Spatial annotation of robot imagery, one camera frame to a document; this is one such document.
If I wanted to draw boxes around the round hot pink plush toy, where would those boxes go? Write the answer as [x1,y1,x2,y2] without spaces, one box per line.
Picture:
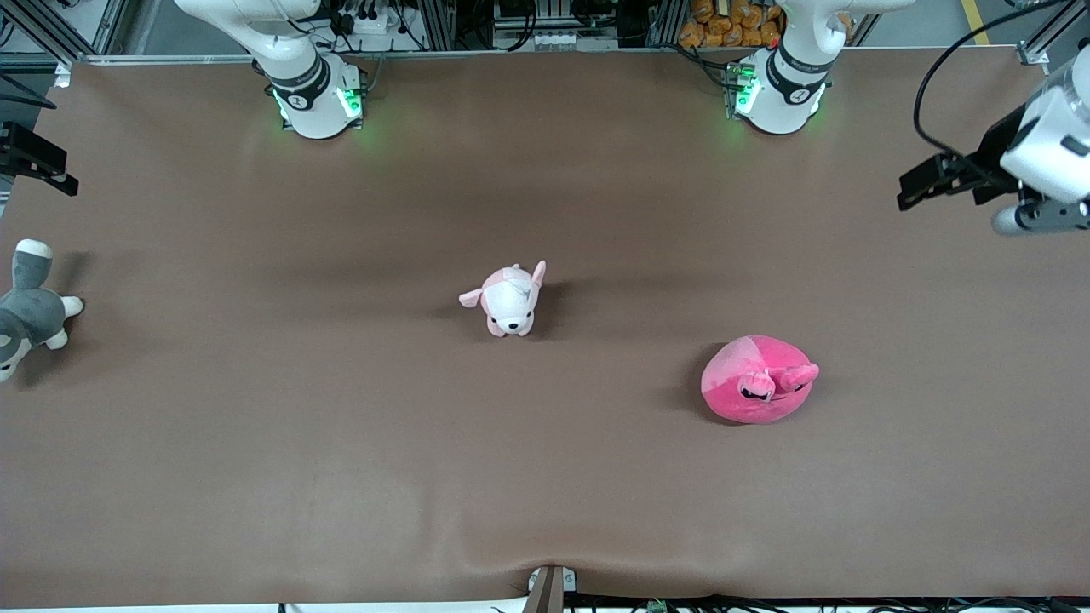
[700,335,821,425]

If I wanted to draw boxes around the grey white plush husky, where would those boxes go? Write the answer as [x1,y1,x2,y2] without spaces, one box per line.
[0,239,86,384]

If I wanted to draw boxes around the pile of orange plush toys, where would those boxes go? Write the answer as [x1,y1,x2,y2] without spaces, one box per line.
[678,0,854,49]

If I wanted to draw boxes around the white power strip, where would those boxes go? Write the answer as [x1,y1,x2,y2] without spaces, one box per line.
[334,7,394,37]

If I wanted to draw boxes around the white connector strip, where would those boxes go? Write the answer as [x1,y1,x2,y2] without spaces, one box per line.
[526,29,599,49]

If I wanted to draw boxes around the small white pink plush dog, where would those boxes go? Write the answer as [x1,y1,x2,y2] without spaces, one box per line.
[459,261,548,339]

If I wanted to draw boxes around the brown table mat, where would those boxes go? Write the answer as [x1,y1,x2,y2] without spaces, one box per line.
[0,47,1090,610]

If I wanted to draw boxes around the metal table edge clamp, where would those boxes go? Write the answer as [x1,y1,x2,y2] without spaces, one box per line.
[521,564,578,613]

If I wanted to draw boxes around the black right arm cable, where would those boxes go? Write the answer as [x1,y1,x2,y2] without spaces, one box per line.
[0,72,58,111]

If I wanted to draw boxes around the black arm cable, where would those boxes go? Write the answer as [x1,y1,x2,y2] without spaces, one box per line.
[913,0,1067,164]
[0,72,58,111]

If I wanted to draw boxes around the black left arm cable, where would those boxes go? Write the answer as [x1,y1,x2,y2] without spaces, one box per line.
[913,0,1067,164]

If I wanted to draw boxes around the aluminium frame profile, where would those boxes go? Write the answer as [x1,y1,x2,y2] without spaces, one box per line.
[1016,0,1090,67]
[0,0,163,67]

